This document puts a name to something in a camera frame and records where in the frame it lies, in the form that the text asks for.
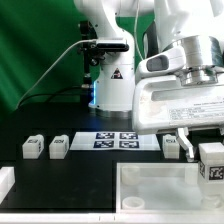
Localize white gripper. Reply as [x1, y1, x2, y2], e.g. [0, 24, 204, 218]
[132, 75, 224, 162]

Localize white square table top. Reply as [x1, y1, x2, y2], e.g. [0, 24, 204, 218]
[116, 163, 224, 213]

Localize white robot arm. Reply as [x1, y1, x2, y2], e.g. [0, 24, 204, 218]
[73, 0, 224, 160]

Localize white sheet with markers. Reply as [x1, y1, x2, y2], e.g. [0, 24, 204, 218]
[70, 132, 160, 151]

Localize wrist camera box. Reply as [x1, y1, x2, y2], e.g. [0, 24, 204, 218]
[135, 46, 186, 82]

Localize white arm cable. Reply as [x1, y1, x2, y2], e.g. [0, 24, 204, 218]
[133, 0, 145, 63]

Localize black cable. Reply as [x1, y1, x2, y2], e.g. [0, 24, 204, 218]
[18, 85, 92, 109]

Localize black camera on stand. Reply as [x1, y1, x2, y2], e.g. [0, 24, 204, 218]
[80, 21, 134, 111]

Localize white camera cable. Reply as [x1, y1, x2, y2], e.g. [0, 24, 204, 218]
[15, 39, 98, 109]

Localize white left obstacle bracket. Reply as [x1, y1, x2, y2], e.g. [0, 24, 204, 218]
[0, 167, 15, 204]

